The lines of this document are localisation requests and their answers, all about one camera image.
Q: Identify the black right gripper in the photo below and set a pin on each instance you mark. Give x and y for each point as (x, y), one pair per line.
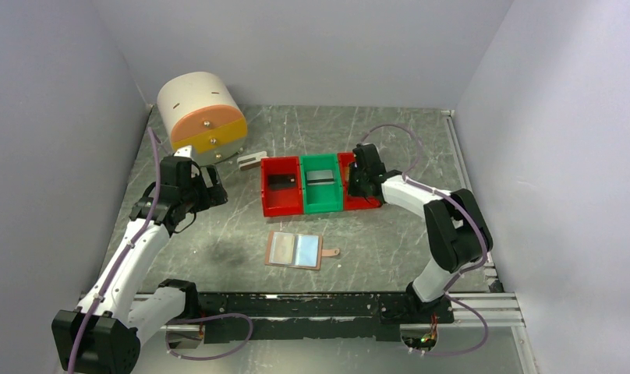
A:
(352, 190)

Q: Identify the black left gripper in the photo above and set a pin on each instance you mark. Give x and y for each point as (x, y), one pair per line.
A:
(211, 196)

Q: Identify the tan leather card holder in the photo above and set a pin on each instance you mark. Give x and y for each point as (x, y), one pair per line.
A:
(299, 251)

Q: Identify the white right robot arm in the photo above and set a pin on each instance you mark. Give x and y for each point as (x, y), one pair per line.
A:
(459, 239)

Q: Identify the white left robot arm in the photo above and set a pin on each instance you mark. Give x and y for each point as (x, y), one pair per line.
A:
(104, 333)

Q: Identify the silver credit card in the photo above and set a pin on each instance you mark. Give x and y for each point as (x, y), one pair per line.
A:
(320, 177)

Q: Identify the black credit card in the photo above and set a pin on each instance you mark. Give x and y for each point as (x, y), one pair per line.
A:
(280, 182)

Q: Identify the red bin with black card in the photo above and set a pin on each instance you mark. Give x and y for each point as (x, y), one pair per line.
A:
(284, 202)

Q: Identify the green plastic bin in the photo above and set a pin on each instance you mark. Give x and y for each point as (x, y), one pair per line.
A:
(321, 198)

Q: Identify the small white grey block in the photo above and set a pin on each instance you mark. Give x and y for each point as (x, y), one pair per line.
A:
(250, 161)

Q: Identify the round white drawer cabinet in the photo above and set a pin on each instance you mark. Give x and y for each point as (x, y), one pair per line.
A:
(198, 111)

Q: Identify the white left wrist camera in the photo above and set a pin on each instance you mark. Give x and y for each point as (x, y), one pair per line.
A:
(185, 151)

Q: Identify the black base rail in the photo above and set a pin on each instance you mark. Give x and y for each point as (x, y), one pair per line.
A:
(316, 315)

